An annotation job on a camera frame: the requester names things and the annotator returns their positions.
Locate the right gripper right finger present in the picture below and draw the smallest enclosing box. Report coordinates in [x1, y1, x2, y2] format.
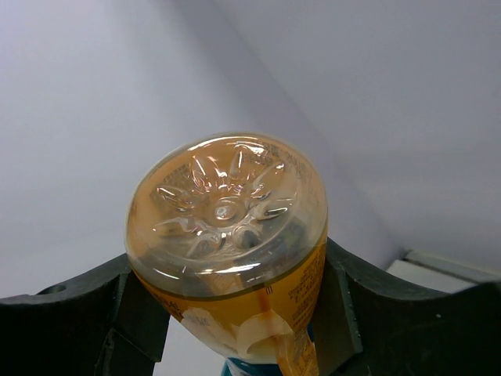
[312, 240, 500, 375]

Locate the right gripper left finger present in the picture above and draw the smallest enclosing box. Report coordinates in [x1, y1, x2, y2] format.
[1, 255, 169, 375]

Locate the yellow label clear bottle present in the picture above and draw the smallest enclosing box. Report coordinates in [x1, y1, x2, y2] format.
[125, 133, 328, 375]

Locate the aluminium rail right edge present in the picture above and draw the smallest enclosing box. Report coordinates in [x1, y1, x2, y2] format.
[387, 251, 500, 294]

